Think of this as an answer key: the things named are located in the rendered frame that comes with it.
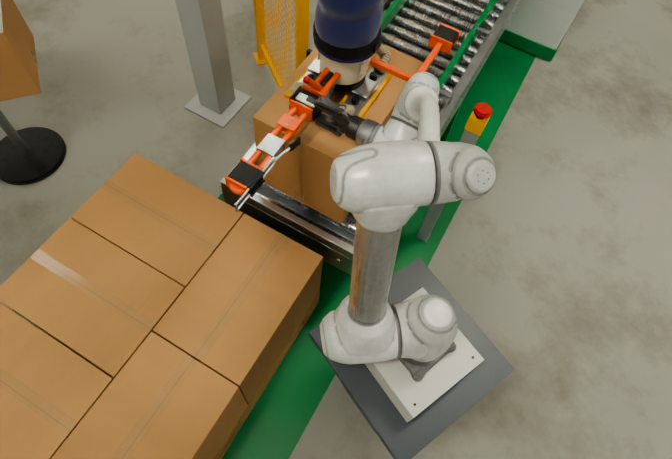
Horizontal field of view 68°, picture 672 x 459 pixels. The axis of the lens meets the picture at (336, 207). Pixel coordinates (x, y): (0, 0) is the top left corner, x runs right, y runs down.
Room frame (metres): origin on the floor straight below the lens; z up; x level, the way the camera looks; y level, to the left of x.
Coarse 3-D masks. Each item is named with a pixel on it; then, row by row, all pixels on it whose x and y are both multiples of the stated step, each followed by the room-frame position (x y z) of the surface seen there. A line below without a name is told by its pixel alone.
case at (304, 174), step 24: (408, 72) 1.46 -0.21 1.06; (336, 96) 1.28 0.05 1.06; (384, 96) 1.32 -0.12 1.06; (264, 120) 1.12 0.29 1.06; (312, 120) 1.15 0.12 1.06; (384, 120) 1.20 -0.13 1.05; (288, 144) 1.07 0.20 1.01; (312, 144) 1.05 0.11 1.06; (336, 144) 1.06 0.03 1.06; (288, 168) 1.07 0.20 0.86; (312, 168) 1.03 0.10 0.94; (288, 192) 1.07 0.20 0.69; (312, 192) 1.03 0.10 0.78; (336, 216) 0.98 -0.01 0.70
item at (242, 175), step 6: (240, 162) 0.83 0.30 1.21; (246, 162) 0.83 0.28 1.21; (234, 168) 0.80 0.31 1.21; (240, 168) 0.81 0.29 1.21; (246, 168) 0.81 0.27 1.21; (252, 168) 0.81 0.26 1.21; (258, 168) 0.82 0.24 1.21; (234, 174) 0.78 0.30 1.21; (240, 174) 0.79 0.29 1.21; (246, 174) 0.79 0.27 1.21; (252, 174) 0.79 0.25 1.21; (228, 180) 0.76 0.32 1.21; (234, 180) 0.76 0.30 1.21; (240, 180) 0.77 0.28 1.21; (246, 180) 0.77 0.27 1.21; (228, 186) 0.77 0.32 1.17; (240, 186) 0.75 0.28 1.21; (246, 186) 0.75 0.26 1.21
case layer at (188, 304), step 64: (128, 192) 1.05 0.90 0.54; (192, 192) 1.10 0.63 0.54; (64, 256) 0.72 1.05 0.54; (128, 256) 0.76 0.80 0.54; (192, 256) 0.80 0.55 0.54; (256, 256) 0.83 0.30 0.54; (320, 256) 0.87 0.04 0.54; (0, 320) 0.44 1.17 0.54; (64, 320) 0.47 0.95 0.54; (128, 320) 0.50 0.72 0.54; (192, 320) 0.54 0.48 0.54; (256, 320) 0.57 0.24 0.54; (0, 384) 0.22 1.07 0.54; (64, 384) 0.25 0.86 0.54; (128, 384) 0.28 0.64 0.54; (192, 384) 0.31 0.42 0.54; (256, 384) 0.39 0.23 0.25; (0, 448) 0.03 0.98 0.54; (64, 448) 0.06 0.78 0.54; (128, 448) 0.08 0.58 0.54; (192, 448) 0.11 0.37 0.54
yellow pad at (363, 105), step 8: (368, 72) 1.40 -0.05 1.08; (376, 72) 1.41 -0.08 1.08; (384, 72) 1.41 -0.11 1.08; (376, 80) 1.37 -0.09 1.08; (384, 80) 1.38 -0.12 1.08; (376, 88) 1.33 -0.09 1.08; (352, 96) 1.27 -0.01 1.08; (360, 96) 1.28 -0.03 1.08; (368, 96) 1.28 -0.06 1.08; (376, 96) 1.29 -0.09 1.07; (344, 104) 1.23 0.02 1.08; (352, 104) 1.23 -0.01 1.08; (360, 104) 1.24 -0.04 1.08; (368, 104) 1.25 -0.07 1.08; (360, 112) 1.21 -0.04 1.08
